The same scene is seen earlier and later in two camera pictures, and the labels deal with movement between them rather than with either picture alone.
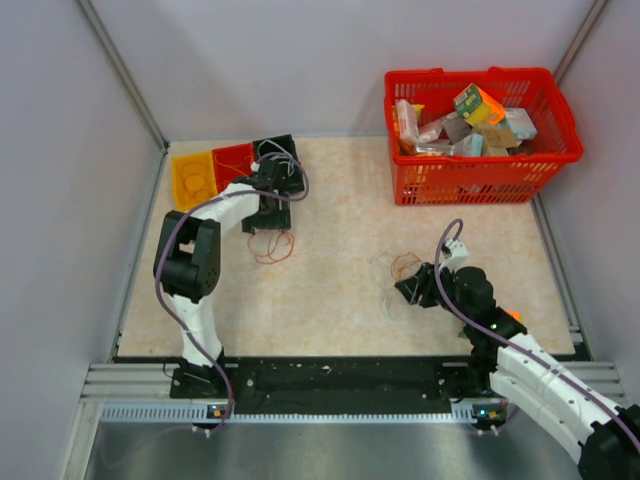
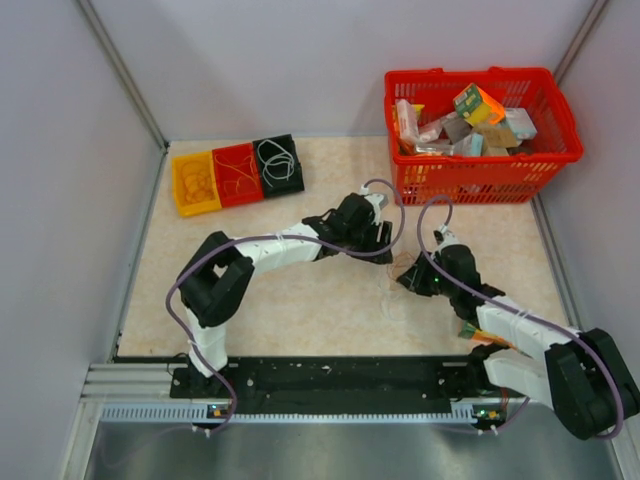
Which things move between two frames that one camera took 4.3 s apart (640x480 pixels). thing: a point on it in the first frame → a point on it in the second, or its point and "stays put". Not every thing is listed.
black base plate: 371,385 stays put
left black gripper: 279,220 → 384,235
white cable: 276,145 stays put
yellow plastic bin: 194,180 stays put
